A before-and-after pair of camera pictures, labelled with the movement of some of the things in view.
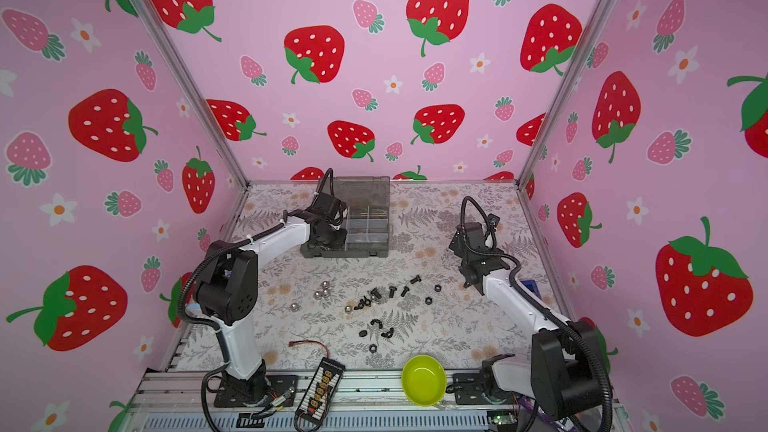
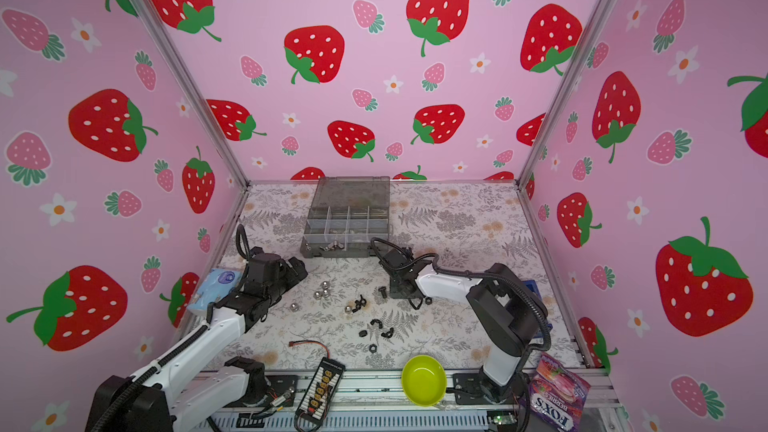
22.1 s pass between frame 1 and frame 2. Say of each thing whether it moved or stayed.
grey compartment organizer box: stayed
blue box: stayed
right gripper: moved
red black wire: stayed
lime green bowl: stayed
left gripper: moved
